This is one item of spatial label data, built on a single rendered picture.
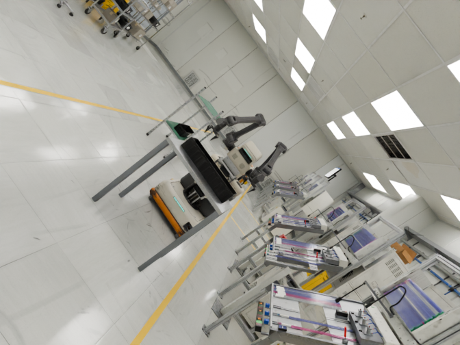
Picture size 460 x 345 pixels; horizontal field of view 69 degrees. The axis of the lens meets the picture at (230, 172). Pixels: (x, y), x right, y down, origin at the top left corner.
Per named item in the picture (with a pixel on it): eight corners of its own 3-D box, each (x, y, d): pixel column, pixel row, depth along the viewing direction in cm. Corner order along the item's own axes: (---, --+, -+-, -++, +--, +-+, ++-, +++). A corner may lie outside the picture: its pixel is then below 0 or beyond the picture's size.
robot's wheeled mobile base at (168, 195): (169, 187, 418) (185, 176, 414) (198, 229, 411) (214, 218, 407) (146, 191, 352) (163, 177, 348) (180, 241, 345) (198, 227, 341)
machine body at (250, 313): (235, 315, 355) (283, 284, 346) (242, 287, 425) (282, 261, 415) (272, 365, 354) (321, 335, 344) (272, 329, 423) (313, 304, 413)
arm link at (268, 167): (285, 150, 316) (276, 143, 315) (289, 147, 311) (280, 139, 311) (268, 177, 286) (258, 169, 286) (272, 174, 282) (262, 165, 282)
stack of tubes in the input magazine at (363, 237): (354, 252, 337) (376, 238, 333) (343, 239, 387) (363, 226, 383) (361, 263, 337) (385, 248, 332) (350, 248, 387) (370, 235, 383)
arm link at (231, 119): (263, 126, 317) (259, 116, 320) (267, 122, 313) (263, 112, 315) (228, 127, 290) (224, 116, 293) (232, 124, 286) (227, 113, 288)
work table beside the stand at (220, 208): (120, 194, 308) (187, 141, 296) (162, 257, 301) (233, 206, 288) (91, 197, 264) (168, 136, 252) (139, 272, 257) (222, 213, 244)
